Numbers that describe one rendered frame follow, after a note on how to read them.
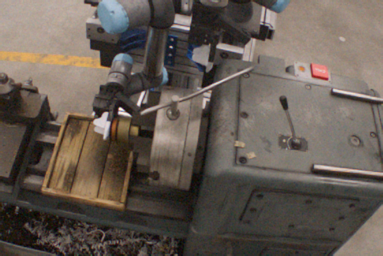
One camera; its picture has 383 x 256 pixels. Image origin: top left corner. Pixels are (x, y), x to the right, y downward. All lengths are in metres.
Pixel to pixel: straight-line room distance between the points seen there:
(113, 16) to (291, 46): 2.43
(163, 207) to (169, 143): 0.33
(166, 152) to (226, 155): 0.18
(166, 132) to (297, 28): 2.68
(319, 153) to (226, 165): 0.28
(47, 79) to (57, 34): 0.50
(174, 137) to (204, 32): 0.31
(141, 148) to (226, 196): 0.30
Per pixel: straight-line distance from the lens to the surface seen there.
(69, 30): 3.50
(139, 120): 1.38
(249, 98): 1.32
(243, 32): 1.18
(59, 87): 3.05
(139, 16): 1.34
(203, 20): 1.18
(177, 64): 1.93
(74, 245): 1.76
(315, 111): 1.36
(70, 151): 1.62
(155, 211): 1.51
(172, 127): 1.25
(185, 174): 1.29
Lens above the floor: 2.21
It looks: 52 degrees down
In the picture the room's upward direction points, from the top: 10 degrees clockwise
